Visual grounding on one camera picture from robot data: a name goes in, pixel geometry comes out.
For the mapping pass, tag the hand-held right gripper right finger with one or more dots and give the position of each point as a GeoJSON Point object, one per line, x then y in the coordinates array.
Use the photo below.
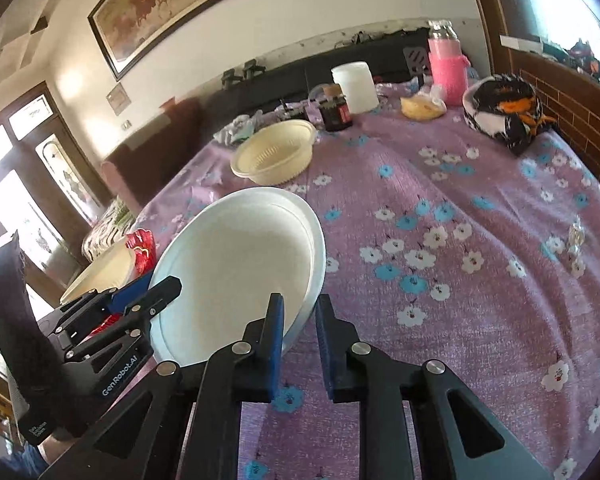
{"type": "Point", "coordinates": [330, 355]}

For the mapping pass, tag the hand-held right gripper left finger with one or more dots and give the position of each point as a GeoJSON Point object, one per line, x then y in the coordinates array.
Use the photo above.
{"type": "Point", "coordinates": [275, 350]}

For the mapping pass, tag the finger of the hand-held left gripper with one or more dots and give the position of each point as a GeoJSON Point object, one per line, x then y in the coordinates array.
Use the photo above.
{"type": "Point", "coordinates": [127, 292]}
{"type": "Point", "coordinates": [162, 295]}

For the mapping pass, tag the cream plastic bowl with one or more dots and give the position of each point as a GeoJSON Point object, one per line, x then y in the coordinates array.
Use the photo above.
{"type": "Point", "coordinates": [100, 272]}

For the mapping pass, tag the large red scalloped plate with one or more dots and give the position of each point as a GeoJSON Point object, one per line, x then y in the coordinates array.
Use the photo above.
{"type": "Point", "coordinates": [140, 255]}

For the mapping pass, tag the white plastic bowl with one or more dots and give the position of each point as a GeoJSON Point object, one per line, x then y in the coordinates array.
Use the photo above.
{"type": "Point", "coordinates": [230, 270]}

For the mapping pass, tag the cream slotted colander bowl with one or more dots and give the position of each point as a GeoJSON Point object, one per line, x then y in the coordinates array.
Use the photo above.
{"type": "Point", "coordinates": [275, 160]}

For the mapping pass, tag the striped blanket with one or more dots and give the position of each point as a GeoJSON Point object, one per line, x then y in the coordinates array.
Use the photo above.
{"type": "Point", "coordinates": [100, 235]}

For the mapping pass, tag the brown armchair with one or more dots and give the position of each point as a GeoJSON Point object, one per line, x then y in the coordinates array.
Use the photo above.
{"type": "Point", "coordinates": [145, 165]}

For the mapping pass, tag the glass panel door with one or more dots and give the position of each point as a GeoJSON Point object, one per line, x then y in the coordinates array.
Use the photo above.
{"type": "Point", "coordinates": [65, 175]}

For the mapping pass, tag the purple floral tablecloth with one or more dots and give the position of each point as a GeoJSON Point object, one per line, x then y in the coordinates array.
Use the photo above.
{"type": "Point", "coordinates": [455, 285]}

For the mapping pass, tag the grey cloth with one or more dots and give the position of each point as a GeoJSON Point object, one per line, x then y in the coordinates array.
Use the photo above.
{"type": "Point", "coordinates": [240, 127]}

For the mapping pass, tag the dark jar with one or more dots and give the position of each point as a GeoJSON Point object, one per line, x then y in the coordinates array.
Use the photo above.
{"type": "Point", "coordinates": [336, 117]}

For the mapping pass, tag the black sofa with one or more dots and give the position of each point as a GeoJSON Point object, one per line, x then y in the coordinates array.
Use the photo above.
{"type": "Point", "coordinates": [290, 85]}

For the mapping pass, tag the clear glass cup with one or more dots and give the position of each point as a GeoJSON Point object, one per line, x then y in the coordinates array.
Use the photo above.
{"type": "Point", "coordinates": [320, 91]}

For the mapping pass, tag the bagged bread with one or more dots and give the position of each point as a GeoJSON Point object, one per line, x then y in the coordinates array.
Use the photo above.
{"type": "Point", "coordinates": [420, 107]}

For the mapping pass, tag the white plastic container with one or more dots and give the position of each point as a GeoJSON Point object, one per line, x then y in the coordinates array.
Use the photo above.
{"type": "Point", "coordinates": [355, 90]}

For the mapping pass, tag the clear plastic wrapper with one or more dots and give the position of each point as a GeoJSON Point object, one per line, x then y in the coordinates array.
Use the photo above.
{"type": "Point", "coordinates": [576, 237]}

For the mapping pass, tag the black and white helmet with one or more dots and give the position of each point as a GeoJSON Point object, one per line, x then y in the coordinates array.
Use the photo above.
{"type": "Point", "coordinates": [500, 110]}

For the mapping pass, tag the pink sleeved bottle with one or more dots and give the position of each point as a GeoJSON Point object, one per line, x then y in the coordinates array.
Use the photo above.
{"type": "Point", "coordinates": [447, 75]}

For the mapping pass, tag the black slotted spatula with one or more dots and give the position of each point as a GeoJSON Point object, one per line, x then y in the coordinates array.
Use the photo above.
{"type": "Point", "coordinates": [415, 60]}

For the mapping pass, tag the windowsill clutter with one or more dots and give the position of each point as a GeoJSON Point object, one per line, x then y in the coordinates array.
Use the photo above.
{"type": "Point", "coordinates": [580, 57]}

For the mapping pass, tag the wall panel box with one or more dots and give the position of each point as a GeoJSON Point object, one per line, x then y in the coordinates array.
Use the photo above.
{"type": "Point", "coordinates": [118, 100]}

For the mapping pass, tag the framed wall painting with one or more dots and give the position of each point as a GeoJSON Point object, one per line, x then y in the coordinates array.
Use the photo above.
{"type": "Point", "coordinates": [180, 5]}

